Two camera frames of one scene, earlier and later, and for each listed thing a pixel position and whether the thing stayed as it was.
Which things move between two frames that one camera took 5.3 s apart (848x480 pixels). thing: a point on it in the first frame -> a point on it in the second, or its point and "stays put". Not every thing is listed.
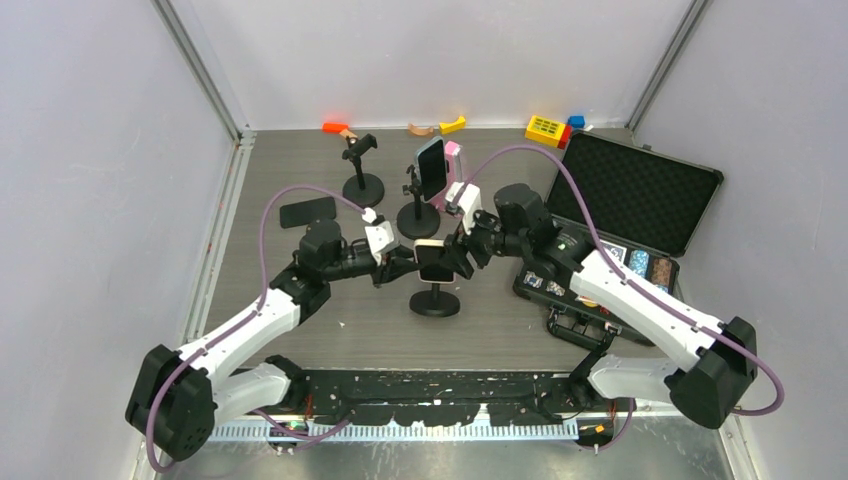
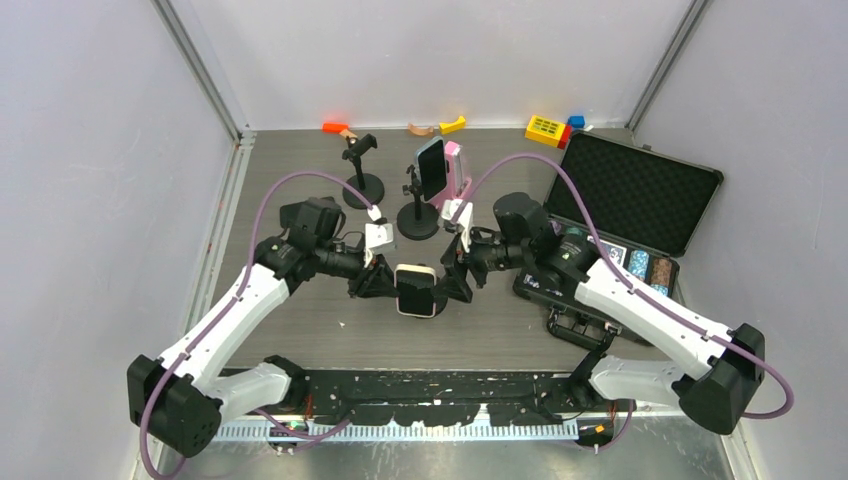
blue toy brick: (576, 121) stays put
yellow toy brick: (545, 130) stays put
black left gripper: (394, 263) -> (378, 280)
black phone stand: (417, 220) stays put
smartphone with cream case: (428, 254) -> (416, 285)
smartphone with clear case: (430, 161) stays put
